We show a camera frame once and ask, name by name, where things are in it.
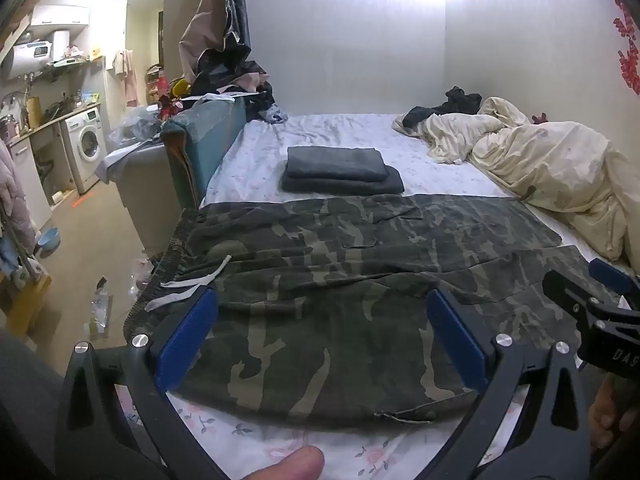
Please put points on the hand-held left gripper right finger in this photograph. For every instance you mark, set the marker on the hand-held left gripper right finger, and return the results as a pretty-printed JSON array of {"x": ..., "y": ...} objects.
[{"x": 457, "y": 340}]

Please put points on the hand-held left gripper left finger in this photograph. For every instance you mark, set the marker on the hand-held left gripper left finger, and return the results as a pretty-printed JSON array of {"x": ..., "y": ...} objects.
[{"x": 185, "y": 345}]

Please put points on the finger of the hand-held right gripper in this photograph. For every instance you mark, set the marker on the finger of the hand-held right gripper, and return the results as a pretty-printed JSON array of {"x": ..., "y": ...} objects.
[
  {"x": 610, "y": 275},
  {"x": 565, "y": 292}
]

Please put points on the camouflage pants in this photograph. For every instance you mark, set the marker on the camouflage pants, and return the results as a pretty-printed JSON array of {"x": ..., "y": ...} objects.
[{"x": 325, "y": 310}]

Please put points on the large folded dark grey pants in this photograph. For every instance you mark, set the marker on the large folded dark grey pants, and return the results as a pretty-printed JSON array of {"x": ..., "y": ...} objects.
[{"x": 345, "y": 186}]

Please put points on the small folded dark grey pants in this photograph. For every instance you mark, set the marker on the small folded dark grey pants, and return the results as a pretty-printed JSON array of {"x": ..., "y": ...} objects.
[{"x": 335, "y": 162}]

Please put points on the person's right hand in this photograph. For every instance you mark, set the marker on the person's right hand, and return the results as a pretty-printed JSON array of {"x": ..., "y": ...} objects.
[{"x": 607, "y": 417}]

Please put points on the person's left hand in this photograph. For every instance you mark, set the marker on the person's left hand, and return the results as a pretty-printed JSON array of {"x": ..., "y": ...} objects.
[{"x": 292, "y": 465}]

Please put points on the plastic bottle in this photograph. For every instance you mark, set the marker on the plastic bottle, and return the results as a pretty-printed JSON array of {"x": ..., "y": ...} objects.
[{"x": 101, "y": 305}]

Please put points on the cream duvet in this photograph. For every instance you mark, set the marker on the cream duvet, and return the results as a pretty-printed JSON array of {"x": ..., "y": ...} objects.
[{"x": 550, "y": 160}]

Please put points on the grey covered cabinet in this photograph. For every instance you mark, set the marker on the grey covered cabinet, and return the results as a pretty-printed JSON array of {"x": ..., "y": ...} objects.
[{"x": 145, "y": 185}]

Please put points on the yellow wooden rack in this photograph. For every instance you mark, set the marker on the yellow wooden rack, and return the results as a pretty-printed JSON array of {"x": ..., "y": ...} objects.
[{"x": 22, "y": 305}]

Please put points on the blue bowl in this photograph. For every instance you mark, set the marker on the blue bowl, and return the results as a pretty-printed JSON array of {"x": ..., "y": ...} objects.
[{"x": 48, "y": 240}]

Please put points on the person's grey clothing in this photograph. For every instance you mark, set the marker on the person's grey clothing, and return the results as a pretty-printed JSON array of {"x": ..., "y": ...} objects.
[{"x": 25, "y": 410}]

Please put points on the teal headboard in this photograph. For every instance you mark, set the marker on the teal headboard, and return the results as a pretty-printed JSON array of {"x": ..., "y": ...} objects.
[{"x": 210, "y": 135}]

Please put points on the black garment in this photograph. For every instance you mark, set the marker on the black garment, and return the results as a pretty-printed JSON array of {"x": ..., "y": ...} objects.
[{"x": 460, "y": 100}]

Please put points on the white washing machine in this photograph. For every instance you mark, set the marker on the white washing machine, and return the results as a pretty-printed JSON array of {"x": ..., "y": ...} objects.
[{"x": 87, "y": 145}]

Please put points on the clear plastic bag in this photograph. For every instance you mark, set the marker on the clear plastic bag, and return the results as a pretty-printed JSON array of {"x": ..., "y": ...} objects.
[{"x": 132, "y": 127}]

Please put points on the pink padded jacket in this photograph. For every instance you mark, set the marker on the pink padded jacket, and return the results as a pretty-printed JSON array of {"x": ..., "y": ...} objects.
[{"x": 15, "y": 195}]

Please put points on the pile of mixed clothes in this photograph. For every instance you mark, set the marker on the pile of mixed clothes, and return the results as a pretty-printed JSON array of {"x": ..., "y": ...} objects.
[{"x": 240, "y": 80}]

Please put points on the pink hanging towel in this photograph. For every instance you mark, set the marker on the pink hanging towel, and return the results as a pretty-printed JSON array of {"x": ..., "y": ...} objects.
[{"x": 127, "y": 75}]

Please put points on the beige hanging garment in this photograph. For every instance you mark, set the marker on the beige hanging garment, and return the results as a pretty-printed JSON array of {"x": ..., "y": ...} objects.
[{"x": 202, "y": 40}]

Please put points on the white water heater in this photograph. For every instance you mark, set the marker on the white water heater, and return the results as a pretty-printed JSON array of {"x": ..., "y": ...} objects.
[{"x": 35, "y": 50}]

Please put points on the red wall decoration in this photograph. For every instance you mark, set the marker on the red wall decoration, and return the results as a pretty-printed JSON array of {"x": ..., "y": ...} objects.
[{"x": 627, "y": 60}]

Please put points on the white wall cabinet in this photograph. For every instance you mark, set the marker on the white wall cabinet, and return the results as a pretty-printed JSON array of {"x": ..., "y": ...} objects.
[{"x": 60, "y": 14}]

